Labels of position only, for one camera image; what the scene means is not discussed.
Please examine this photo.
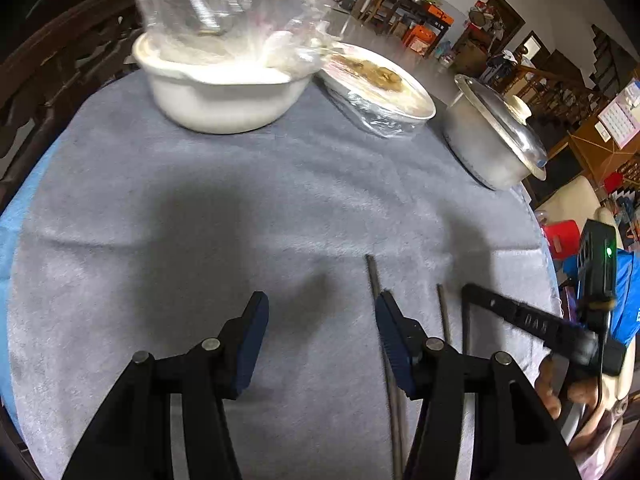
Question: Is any white dish with food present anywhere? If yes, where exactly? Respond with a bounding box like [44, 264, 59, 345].
[318, 42, 436, 139]

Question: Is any aluminium pot with lid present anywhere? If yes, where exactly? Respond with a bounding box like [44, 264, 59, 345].
[442, 74, 548, 191]

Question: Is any red child chair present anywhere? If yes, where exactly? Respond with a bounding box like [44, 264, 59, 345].
[542, 220, 580, 260]

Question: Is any wall calendar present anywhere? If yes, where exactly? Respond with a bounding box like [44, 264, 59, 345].
[598, 78, 640, 148]

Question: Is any dark carved wooden sideboard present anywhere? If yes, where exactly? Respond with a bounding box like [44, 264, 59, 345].
[1, 0, 142, 208]

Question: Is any white bowl with plastic bag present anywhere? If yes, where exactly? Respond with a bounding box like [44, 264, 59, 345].
[132, 0, 334, 134]

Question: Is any grey table cloth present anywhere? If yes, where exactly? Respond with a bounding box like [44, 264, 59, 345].
[1, 73, 559, 479]

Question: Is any dark metal chopstick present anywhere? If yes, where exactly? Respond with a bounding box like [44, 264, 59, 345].
[364, 254, 405, 480]
[436, 283, 451, 344]

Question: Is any orange box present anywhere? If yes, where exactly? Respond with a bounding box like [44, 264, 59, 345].
[402, 25, 437, 56]

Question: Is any blue jacket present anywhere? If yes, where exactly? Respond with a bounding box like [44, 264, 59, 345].
[562, 249, 639, 347]

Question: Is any person's right hand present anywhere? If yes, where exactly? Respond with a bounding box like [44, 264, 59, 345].
[535, 354, 634, 453]

